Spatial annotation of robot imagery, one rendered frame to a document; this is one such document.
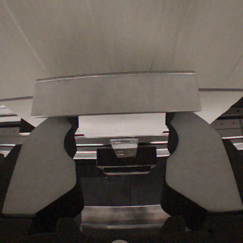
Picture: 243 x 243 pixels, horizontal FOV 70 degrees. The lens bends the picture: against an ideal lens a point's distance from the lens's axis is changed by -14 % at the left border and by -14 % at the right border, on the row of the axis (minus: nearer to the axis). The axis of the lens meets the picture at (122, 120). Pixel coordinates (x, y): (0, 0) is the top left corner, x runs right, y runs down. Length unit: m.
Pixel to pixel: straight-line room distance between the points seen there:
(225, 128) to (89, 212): 0.39
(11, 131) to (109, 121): 0.41
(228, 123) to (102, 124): 0.39
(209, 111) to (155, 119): 0.05
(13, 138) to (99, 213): 0.37
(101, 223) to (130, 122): 0.11
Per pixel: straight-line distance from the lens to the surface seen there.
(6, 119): 0.30
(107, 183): 0.73
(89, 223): 0.23
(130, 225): 0.22
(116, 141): 0.24
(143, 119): 0.17
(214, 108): 0.17
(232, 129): 0.52
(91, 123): 0.18
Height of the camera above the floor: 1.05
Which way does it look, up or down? 18 degrees down
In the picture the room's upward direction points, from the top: 178 degrees clockwise
